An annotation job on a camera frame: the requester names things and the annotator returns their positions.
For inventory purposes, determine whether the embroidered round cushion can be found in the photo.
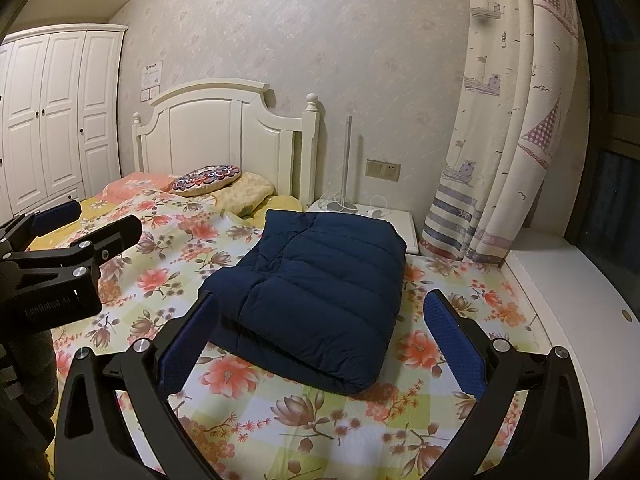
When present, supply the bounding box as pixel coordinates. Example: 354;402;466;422
170;165;242;197

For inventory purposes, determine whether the wall socket panel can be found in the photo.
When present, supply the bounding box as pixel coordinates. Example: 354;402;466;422
366;159;401;182

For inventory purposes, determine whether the pink pillow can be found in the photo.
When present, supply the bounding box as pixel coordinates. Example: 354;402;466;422
96;172;175;204

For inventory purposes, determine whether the navy blue puffer jacket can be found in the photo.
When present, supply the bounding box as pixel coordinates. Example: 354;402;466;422
201;210;406;396

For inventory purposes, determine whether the white charger with cable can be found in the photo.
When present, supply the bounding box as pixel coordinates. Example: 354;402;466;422
367;194;392;219

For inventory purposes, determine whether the wall notice paper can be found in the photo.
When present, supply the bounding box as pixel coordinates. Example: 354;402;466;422
140;61;163;103

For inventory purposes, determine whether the white wardrobe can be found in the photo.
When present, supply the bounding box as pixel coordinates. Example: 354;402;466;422
1;24;126;220

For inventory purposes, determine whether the white window ledge cabinet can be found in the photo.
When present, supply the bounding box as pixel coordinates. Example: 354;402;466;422
503;229;639;479

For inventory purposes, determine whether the pale yellow pillow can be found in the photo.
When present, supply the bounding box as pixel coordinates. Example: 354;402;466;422
213;172;276;217

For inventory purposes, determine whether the slim metal desk lamp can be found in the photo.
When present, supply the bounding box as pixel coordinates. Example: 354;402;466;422
326;115;357;214

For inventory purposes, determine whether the white wooden headboard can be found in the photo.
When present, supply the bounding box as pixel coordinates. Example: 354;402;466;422
131;78;321;207

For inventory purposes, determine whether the white nightstand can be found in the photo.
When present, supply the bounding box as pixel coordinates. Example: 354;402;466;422
307;197;420;255

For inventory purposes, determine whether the floral bed quilt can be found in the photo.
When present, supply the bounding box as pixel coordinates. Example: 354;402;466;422
54;190;550;479

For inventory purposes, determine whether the sailboat print curtain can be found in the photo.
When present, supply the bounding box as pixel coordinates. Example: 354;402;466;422
420;0;579;264

